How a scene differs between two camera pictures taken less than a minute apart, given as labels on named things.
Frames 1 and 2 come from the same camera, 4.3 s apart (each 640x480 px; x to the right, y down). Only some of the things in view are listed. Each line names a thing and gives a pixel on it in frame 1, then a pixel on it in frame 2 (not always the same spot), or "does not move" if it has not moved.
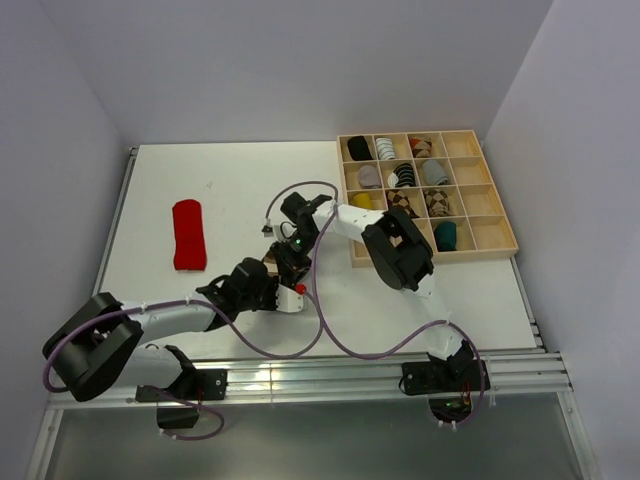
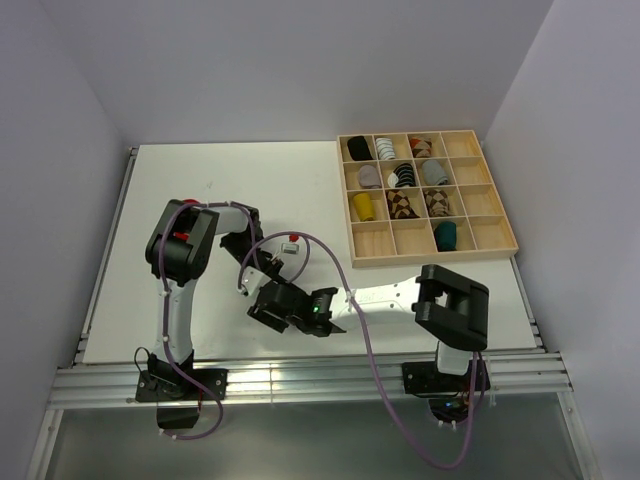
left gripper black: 273,287 → 272,265
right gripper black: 295,270 → 268,320
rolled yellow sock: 362,200 does not move
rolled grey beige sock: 368,177 does not move
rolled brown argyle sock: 398,198 does not move
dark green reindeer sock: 445,235 does not move
